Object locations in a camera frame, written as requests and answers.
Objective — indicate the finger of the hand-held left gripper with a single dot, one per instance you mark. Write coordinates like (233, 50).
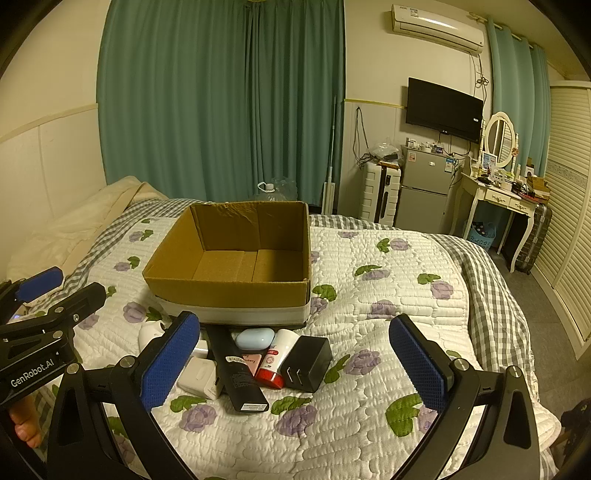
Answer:
(40, 281)
(81, 300)

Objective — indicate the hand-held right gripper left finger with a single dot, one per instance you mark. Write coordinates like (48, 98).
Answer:
(171, 362)

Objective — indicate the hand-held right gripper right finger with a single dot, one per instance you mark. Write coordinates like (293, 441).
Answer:
(418, 364)

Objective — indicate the long black power bank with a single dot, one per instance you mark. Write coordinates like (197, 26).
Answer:
(238, 371)

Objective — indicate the pink-red small pack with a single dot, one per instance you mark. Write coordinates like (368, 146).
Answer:
(252, 362)

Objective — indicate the light blue earbuds case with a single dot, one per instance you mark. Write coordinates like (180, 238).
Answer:
(254, 338)

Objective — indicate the white tube with red cap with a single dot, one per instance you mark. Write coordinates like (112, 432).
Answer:
(276, 357)

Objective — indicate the black wall charger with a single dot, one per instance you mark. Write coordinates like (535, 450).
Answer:
(307, 362)

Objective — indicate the brown cardboard box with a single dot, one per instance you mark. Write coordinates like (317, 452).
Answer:
(240, 267)

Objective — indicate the person's left hand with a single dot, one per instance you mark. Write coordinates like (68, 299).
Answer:
(25, 427)

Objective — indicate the white floral quilt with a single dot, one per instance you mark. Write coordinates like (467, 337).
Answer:
(369, 332)

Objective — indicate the cream comforter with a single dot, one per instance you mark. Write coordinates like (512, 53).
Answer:
(74, 221)

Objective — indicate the floral quilted bed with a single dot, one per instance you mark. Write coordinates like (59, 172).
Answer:
(489, 295)

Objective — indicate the blue plastic basket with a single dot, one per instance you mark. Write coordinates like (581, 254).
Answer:
(481, 236)

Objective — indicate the grey small fridge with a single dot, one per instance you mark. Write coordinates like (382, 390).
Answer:
(422, 194)

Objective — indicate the dark checked suitcase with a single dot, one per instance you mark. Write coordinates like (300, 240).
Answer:
(535, 240)

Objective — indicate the white ribbed suitcase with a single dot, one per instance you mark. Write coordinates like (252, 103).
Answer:
(379, 194)

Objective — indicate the white vanity table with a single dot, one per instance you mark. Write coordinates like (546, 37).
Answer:
(498, 196)

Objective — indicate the large clear water bottle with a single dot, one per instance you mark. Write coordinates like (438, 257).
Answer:
(268, 191)

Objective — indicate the white flat mop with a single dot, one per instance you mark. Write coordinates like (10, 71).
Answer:
(331, 184)

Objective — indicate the clear plastic bag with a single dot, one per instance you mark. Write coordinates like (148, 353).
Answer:
(290, 187)

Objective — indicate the small brown box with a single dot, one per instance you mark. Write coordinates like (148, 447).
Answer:
(538, 184)

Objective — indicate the crumpled plastic bag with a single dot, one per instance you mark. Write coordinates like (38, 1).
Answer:
(384, 150)

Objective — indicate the white louvred wardrobe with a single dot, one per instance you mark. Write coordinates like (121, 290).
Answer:
(570, 207)

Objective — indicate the wide green curtain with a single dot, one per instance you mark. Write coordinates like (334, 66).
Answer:
(221, 101)

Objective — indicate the oval vanity mirror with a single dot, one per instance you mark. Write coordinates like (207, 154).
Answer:
(501, 134)

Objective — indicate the narrow green curtain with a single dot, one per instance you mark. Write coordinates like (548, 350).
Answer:
(517, 101)

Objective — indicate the white air conditioner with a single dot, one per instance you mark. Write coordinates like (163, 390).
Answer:
(438, 27)

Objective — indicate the black wall television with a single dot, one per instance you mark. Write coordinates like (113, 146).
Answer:
(443, 108)

